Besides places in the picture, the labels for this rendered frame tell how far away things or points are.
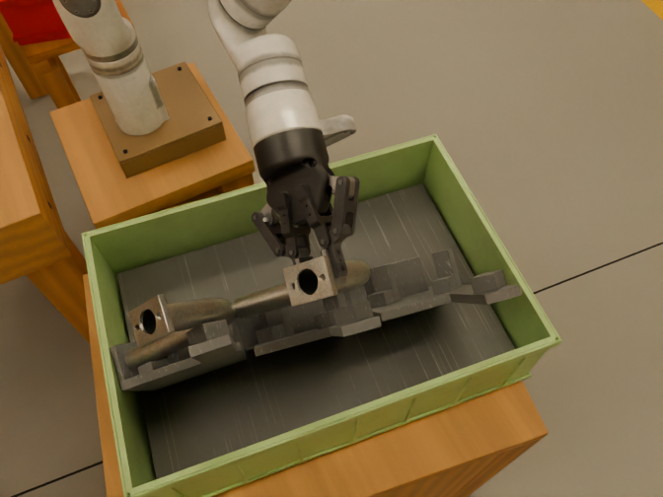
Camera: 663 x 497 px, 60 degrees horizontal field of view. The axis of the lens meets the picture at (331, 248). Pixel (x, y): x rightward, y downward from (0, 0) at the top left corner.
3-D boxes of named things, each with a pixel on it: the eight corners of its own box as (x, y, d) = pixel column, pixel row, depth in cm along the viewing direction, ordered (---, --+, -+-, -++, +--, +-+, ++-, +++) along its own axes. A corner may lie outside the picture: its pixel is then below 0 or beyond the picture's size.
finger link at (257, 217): (270, 209, 65) (302, 245, 63) (262, 221, 66) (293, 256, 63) (254, 209, 63) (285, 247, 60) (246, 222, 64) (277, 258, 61)
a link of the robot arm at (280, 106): (361, 132, 64) (347, 80, 65) (297, 121, 55) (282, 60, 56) (300, 161, 70) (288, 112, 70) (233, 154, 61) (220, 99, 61)
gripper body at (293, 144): (234, 147, 61) (255, 233, 60) (293, 115, 56) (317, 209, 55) (280, 152, 67) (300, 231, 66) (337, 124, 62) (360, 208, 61)
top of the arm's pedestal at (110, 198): (196, 75, 131) (193, 61, 128) (256, 172, 117) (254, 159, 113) (56, 124, 123) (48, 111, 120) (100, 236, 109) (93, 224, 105)
